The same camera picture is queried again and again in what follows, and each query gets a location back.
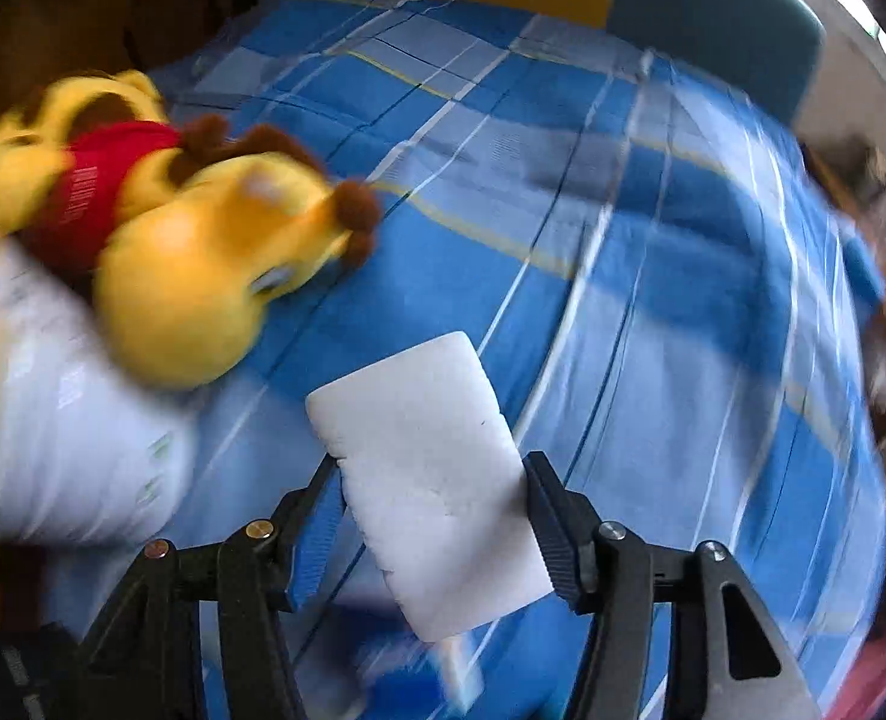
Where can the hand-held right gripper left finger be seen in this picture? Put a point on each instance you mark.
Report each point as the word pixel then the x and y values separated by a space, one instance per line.
pixel 323 525

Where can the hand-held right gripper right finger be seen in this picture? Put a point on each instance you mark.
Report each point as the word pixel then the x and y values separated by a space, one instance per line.
pixel 551 517

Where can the large white tin can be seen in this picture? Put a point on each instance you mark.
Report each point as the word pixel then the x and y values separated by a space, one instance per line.
pixel 45 427

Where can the white sponge block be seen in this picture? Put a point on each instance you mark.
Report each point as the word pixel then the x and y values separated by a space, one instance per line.
pixel 428 480

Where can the blue tissue pack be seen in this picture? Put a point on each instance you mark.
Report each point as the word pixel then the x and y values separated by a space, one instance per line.
pixel 405 671

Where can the blue plaid bedsheet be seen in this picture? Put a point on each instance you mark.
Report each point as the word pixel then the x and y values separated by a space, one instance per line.
pixel 600 255

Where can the yellow giraffe plush toy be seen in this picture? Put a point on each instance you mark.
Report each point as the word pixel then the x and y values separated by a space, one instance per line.
pixel 188 262

